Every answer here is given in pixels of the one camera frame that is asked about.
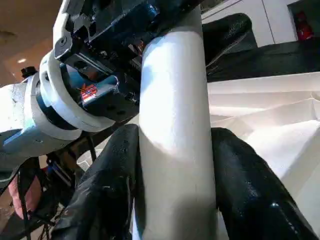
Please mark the white glass-door cabinet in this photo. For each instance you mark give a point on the white glass-door cabinet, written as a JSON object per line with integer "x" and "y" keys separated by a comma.
{"x": 275, "y": 20}

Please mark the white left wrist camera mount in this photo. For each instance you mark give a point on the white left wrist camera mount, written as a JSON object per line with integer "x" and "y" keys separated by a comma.
{"x": 62, "y": 105}

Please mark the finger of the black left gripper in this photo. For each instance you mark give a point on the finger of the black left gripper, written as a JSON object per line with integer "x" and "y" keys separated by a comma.
{"x": 232, "y": 32}

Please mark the white plastic table top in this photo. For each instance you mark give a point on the white plastic table top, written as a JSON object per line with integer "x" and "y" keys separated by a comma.
{"x": 275, "y": 140}

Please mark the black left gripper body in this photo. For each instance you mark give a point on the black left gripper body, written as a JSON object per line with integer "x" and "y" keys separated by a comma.
{"x": 107, "y": 37}

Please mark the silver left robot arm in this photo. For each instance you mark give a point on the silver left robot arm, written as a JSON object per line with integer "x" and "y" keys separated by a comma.
{"x": 15, "y": 120}

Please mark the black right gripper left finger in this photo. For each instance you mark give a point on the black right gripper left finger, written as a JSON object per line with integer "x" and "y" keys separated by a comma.
{"x": 105, "y": 195}

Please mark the white plastic table leg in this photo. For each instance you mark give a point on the white plastic table leg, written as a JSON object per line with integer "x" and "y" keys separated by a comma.
{"x": 175, "y": 112}

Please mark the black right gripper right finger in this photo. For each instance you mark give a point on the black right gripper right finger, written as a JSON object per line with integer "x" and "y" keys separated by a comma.
{"x": 250, "y": 195}

